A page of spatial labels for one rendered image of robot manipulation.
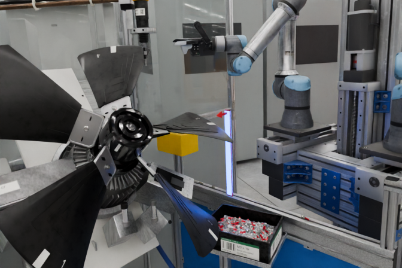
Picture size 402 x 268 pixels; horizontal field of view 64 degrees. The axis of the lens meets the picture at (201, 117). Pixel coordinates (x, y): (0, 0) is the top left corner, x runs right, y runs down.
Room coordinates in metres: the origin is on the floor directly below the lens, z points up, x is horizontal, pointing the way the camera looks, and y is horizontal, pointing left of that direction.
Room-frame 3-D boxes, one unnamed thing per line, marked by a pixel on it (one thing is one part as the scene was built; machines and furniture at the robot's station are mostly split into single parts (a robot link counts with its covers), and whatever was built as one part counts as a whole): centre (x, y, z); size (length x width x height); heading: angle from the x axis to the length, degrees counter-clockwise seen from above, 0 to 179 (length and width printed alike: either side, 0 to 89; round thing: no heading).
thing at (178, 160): (1.35, 0.11, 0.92); 0.03 x 0.03 x 0.12; 46
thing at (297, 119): (1.49, -0.46, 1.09); 0.15 x 0.15 x 0.10
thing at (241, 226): (0.91, -0.12, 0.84); 0.19 x 0.14 x 0.05; 61
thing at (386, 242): (0.78, -0.49, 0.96); 0.03 x 0.03 x 0.20; 46
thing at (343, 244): (1.08, -0.18, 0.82); 0.90 x 0.04 x 0.08; 46
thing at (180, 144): (1.35, 0.11, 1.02); 0.16 x 0.10 x 0.11; 46
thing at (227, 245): (0.91, -0.11, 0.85); 0.22 x 0.17 x 0.07; 61
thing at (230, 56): (1.58, -0.18, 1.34); 0.11 x 0.08 x 0.11; 6
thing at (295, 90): (1.50, -0.45, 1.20); 0.13 x 0.12 x 0.14; 6
